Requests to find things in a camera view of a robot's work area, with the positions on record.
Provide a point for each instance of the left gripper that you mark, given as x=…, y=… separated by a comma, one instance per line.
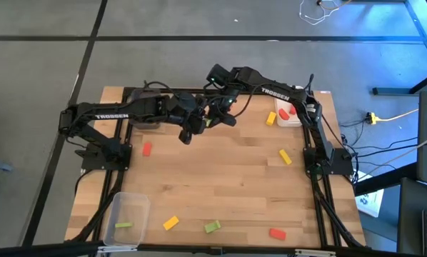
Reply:
x=188, y=119

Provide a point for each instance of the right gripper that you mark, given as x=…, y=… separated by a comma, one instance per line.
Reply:
x=226, y=103

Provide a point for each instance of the yellow rectangular block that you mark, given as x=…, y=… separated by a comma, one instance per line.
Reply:
x=171, y=223
x=271, y=119

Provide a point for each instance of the red foam block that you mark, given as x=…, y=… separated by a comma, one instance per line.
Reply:
x=147, y=149

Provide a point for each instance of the red rectangular block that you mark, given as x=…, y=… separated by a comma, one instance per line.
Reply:
x=283, y=114
x=277, y=234

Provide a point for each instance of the clear plastic storage bin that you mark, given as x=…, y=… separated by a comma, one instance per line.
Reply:
x=142, y=94

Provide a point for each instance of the long thin yellow block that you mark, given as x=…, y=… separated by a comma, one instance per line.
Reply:
x=285, y=157

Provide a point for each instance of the green arch block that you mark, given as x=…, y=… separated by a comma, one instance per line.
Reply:
x=212, y=226

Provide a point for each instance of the green rectangular block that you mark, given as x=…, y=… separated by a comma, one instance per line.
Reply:
x=123, y=225

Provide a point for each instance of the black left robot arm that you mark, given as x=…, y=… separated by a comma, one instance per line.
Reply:
x=106, y=116

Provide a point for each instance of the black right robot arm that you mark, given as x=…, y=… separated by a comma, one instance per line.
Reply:
x=276, y=93

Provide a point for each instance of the white plastic bin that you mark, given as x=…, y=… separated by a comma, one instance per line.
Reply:
x=286, y=123

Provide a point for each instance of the white paper sheet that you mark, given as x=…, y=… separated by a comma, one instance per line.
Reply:
x=370, y=203

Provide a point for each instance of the black desk crossbar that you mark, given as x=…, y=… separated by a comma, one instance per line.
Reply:
x=385, y=180

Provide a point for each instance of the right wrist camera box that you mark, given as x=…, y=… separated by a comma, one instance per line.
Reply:
x=218, y=75

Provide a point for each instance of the black table frame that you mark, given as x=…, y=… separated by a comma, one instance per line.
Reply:
x=181, y=247

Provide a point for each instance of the metal desk leg frame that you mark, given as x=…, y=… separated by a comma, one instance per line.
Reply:
x=392, y=91

